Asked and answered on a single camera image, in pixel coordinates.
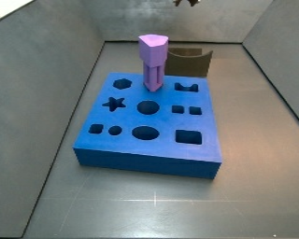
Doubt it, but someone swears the blue foam shape-sorter block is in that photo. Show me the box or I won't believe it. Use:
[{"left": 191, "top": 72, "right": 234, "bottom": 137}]
[{"left": 74, "top": 73, "right": 222, "bottom": 178}]

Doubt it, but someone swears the brown arch block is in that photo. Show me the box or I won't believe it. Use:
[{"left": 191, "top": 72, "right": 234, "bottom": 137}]
[{"left": 173, "top": 0, "right": 201, "bottom": 7}]

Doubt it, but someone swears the purple pentagon peg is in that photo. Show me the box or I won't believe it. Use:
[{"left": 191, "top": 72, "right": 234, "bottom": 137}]
[{"left": 139, "top": 35, "right": 169, "bottom": 91}]

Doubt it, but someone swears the dark grey curved fixture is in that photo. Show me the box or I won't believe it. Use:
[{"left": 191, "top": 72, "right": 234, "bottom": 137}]
[{"left": 165, "top": 48, "right": 214, "bottom": 77}]

